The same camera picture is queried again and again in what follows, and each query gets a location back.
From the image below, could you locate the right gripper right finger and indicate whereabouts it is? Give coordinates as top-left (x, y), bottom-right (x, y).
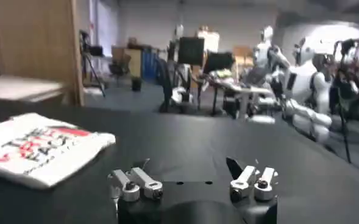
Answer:
top-left (226, 156), bottom-right (280, 202)

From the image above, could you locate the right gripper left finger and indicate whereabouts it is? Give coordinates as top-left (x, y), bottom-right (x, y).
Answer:
top-left (107, 166), bottom-right (164, 203)

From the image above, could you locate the white printed T-shirt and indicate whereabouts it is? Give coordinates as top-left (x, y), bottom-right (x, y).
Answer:
top-left (0, 112), bottom-right (116, 190)

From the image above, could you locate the black table cover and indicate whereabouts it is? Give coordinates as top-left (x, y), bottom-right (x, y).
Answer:
top-left (0, 100), bottom-right (359, 224)

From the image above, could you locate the white standing desk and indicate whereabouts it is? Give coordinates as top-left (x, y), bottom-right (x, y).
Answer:
top-left (209, 75), bottom-right (274, 120)

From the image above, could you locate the black waste bin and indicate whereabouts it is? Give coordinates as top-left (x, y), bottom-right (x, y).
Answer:
top-left (131, 75), bottom-right (143, 93)

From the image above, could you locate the black office chair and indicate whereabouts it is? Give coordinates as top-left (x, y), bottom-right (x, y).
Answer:
top-left (154, 57), bottom-right (176, 113)

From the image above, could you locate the white humanoid robot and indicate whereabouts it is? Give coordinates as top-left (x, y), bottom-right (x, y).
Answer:
top-left (269, 35), bottom-right (335, 144)
top-left (252, 26), bottom-right (274, 70)

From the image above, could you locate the black equipment stand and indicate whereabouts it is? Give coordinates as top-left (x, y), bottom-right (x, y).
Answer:
top-left (330, 38), bottom-right (359, 164)

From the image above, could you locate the black monitor on stand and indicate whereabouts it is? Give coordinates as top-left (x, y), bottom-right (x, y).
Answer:
top-left (177, 37), bottom-right (205, 110)

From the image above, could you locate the white side table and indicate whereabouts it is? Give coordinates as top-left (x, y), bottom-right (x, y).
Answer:
top-left (0, 75), bottom-right (66, 103)

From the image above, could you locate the wooden partition panel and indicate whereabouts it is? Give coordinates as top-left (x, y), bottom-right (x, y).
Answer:
top-left (0, 0), bottom-right (85, 107)

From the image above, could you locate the black camera tripod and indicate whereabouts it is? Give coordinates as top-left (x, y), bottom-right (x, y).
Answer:
top-left (79, 29), bottom-right (106, 98)

